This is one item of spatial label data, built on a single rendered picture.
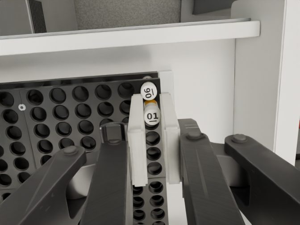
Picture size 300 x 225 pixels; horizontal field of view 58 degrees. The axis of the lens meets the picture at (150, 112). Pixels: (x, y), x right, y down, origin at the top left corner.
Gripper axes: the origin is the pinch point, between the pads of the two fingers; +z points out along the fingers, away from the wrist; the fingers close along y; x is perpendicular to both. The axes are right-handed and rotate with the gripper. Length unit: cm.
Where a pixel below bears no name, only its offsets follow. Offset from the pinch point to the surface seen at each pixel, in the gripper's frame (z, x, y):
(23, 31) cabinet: 40.1, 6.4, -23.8
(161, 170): 6.0, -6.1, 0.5
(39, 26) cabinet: 48, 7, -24
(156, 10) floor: 96, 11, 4
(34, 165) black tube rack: 5.8, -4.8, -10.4
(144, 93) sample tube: 4.8, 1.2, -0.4
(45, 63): 12.2, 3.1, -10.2
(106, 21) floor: 96, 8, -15
